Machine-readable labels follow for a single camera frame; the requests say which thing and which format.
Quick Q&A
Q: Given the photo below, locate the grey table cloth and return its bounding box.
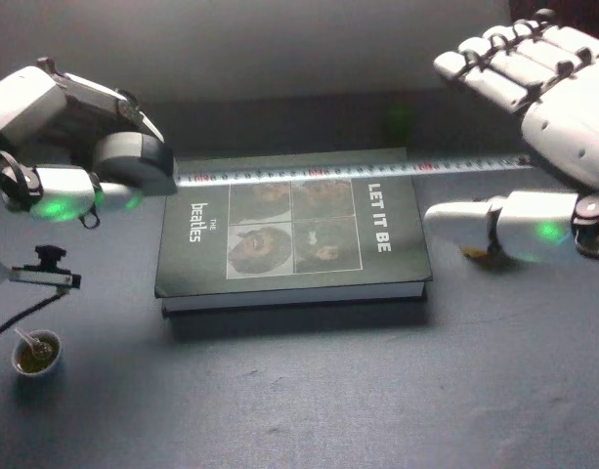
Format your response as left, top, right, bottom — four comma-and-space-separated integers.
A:
0, 87, 599, 469

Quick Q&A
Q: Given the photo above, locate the small white cup with spoon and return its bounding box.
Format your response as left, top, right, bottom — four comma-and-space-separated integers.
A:
11, 327, 62, 377

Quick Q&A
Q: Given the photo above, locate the white and black tape measure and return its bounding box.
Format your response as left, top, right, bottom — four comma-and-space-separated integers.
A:
93, 131, 534, 197

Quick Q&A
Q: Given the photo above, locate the black Beatles hardcover book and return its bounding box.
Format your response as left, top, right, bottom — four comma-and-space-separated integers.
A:
154, 149, 433, 317

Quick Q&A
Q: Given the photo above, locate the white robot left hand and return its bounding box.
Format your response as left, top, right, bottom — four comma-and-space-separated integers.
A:
0, 56, 167, 230

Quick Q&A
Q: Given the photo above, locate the thin black camera cable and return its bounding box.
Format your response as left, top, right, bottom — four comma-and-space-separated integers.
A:
0, 287, 68, 344

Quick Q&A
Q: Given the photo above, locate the green toy cylinder block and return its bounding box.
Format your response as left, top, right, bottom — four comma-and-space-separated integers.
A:
384, 107, 411, 141

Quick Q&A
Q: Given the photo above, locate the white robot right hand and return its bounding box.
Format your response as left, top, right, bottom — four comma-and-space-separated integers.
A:
423, 8, 599, 266

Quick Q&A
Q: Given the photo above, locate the flat backdrop board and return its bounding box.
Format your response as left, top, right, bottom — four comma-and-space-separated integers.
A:
0, 0, 510, 102

